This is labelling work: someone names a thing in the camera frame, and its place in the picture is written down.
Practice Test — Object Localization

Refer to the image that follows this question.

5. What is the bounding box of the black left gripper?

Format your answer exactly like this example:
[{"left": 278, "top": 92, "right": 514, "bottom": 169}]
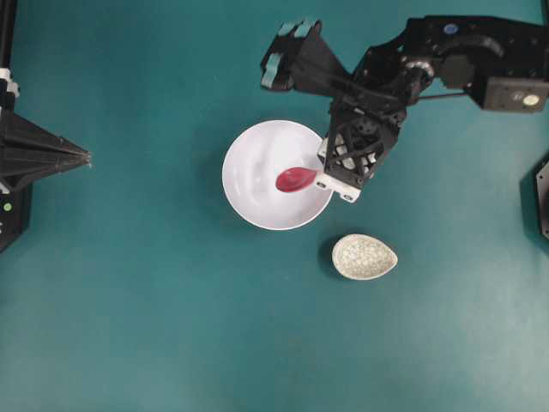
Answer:
[{"left": 0, "top": 67, "right": 93, "bottom": 253}]

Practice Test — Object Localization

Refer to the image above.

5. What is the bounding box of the pink plastic spoon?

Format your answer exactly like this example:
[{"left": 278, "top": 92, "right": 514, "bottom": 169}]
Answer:
[{"left": 275, "top": 167, "right": 321, "bottom": 193}]

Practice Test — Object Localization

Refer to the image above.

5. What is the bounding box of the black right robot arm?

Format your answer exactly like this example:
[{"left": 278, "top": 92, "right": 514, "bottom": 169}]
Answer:
[{"left": 313, "top": 15, "right": 548, "bottom": 203}]

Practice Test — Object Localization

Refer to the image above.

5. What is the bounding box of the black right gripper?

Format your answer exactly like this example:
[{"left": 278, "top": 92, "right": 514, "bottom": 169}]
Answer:
[{"left": 317, "top": 42, "right": 412, "bottom": 203}]

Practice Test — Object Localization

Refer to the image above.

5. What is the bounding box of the white round bowl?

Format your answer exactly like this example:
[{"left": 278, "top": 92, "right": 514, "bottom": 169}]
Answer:
[{"left": 222, "top": 120, "right": 332, "bottom": 231}]

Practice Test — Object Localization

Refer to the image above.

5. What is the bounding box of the black camera cable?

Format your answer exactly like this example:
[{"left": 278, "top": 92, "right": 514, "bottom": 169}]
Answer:
[{"left": 418, "top": 89, "right": 468, "bottom": 102}]

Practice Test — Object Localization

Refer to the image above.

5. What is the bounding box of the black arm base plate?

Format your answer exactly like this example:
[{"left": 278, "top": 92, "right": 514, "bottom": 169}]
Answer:
[{"left": 520, "top": 152, "right": 548, "bottom": 248}]

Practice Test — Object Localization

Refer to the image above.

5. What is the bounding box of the black aluminium frame rail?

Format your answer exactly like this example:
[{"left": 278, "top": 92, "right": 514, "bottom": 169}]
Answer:
[{"left": 0, "top": 0, "right": 17, "bottom": 69}]

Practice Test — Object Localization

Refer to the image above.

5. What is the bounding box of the patterned teardrop spoon rest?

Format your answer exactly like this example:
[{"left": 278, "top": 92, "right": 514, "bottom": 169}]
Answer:
[{"left": 332, "top": 233, "right": 398, "bottom": 281}]

